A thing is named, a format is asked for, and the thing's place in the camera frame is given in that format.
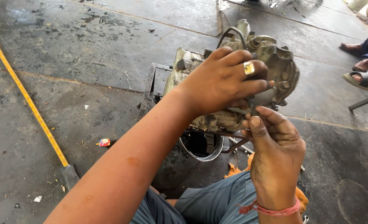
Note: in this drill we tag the person's grey-blue trousers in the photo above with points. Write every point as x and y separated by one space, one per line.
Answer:
221 199

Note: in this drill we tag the rusty metal stand frame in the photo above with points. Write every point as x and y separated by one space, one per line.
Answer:
149 90

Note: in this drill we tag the person's right hand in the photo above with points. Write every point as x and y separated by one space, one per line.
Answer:
277 155

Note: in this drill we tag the person's left hand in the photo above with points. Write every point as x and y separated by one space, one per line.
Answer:
215 84

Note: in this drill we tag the grey metal chair leg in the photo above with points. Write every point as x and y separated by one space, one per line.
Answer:
365 102

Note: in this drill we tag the orange cloth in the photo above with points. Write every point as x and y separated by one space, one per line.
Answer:
233 171

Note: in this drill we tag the white paper scrap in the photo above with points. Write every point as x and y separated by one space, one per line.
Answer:
38 198

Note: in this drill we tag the steel bowl of black oil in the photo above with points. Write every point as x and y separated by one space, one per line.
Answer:
202 155

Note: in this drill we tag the white post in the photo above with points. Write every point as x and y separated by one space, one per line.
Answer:
358 3

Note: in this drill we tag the metal engine block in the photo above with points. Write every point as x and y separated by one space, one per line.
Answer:
277 62

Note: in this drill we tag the red thread wristband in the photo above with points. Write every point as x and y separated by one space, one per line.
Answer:
274 212

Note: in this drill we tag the small red wrapper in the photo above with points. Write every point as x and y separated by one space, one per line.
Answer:
104 142

